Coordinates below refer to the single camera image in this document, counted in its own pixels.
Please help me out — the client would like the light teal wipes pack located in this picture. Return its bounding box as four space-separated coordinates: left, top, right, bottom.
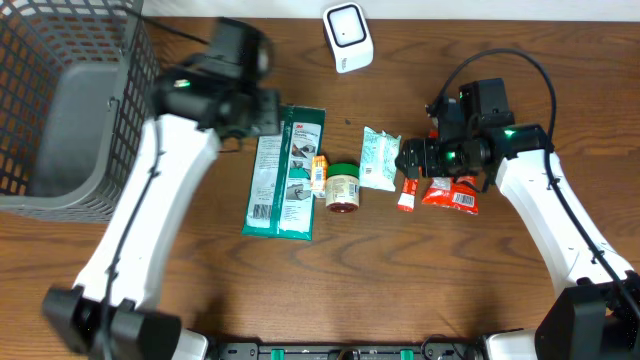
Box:
359 127 401 192

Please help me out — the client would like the red snack packet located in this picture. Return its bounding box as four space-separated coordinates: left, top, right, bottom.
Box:
420 129 480 216

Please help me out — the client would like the green lid jar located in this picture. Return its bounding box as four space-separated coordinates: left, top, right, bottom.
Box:
325 163 360 213

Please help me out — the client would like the white barcode scanner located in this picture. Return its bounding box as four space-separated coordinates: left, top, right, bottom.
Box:
323 2 374 74

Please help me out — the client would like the green white packet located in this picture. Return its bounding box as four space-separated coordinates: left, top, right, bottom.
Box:
242 106 326 241

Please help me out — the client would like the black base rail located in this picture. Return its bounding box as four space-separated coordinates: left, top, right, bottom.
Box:
205 337 487 360

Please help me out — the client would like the narrow red stick packet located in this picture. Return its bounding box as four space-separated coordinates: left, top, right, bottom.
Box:
397 178 419 212

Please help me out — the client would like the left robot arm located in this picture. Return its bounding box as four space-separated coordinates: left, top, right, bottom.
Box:
42 17 281 359

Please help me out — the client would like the small orange white carton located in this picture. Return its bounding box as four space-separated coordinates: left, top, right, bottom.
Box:
311 155 328 199

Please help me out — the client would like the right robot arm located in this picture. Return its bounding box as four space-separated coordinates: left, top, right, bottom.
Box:
396 79 639 359

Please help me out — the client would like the grey plastic mesh basket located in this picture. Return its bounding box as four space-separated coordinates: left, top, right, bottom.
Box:
1 0 160 223

